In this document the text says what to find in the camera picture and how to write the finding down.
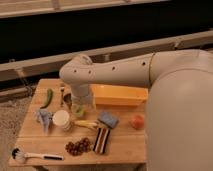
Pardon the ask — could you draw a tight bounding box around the green plastic cup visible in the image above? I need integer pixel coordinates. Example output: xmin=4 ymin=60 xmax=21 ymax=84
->
xmin=71 ymin=104 xmax=85 ymax=118

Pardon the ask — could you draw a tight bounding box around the yellow banana toy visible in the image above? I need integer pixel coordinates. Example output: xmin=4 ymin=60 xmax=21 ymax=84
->
xmin=74 ymin=120 xmax=98 ymax=130

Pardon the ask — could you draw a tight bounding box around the blue sponge block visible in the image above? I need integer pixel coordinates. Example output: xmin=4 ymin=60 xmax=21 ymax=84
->
xmin=98 ymin=112 xmax=118 ymax=129

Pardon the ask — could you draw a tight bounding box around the white lidded jar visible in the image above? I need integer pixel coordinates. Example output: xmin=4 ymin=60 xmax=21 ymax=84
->
xmin=52 ymin=110 xmax=71 ymax=130

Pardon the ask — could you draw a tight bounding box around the metal spoon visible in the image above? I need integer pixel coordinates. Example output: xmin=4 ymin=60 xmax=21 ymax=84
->
xmin=60 ymin=85 xmax=65 ymax=107

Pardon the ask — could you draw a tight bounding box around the orange plastic bin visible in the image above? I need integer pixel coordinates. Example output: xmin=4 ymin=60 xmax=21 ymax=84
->
xmin=91 ymin=84 xmax=148 ymax=106

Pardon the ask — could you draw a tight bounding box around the orange peach toy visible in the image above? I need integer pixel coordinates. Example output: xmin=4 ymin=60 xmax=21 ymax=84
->
xmin=131 ymin=115 xmax=145 ymax=130

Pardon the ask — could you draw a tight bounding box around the bunch of grapes toy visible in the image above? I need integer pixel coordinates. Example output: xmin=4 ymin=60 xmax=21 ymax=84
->
xmin=65 ymin=138 xmax=91 ymax=156

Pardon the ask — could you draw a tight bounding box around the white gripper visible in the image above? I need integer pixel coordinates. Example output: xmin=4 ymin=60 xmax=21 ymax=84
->
xmin=71 ymin=94 xmax=93 ymax=105

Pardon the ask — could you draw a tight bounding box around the white dish brush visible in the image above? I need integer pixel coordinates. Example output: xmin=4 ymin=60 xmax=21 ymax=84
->
xmin=12 ymin=148 xmax=64 ymax=164

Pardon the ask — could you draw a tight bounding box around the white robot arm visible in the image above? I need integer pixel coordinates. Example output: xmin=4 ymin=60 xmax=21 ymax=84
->
xmin=59 ymin=49 xmax=213 ymax=171

